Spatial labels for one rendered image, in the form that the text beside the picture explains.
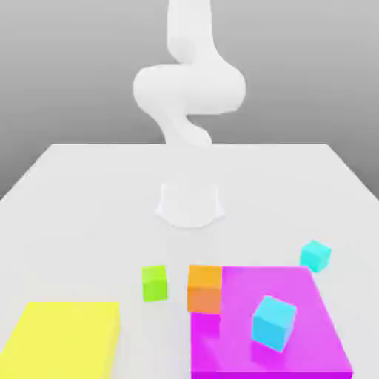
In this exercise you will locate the large magenta box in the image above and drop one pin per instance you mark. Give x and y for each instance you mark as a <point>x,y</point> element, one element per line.
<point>296,340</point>

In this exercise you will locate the small green cube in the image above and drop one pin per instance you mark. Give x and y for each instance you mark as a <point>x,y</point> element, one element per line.
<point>154,284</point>

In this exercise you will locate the small turquoise cube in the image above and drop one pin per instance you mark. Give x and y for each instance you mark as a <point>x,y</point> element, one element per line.
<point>315,256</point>

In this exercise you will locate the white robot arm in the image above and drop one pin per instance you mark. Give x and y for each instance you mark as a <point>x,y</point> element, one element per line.
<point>189,88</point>

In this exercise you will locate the large yellow box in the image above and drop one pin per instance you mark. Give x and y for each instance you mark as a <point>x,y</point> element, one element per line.
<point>59,340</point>

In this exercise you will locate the small orange cube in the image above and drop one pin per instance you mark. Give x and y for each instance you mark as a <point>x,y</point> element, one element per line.
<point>204,291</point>

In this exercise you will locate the small blue cube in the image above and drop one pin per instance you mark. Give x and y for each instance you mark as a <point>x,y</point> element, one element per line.
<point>272,324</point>

